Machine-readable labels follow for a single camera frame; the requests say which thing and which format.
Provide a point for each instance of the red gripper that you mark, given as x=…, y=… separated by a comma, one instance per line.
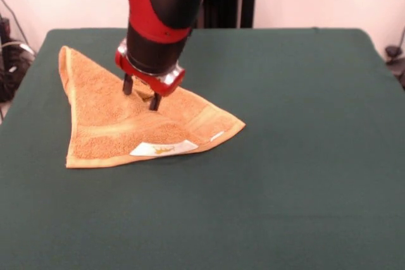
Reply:
x=158, y=85

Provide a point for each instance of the orange terry towel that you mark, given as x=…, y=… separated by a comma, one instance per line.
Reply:
x=101, y=118

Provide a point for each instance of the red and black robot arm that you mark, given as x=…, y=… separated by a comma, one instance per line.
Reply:
x=161, y=14

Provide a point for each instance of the dark green table cloth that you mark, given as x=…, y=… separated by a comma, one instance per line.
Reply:
x=284, y=156

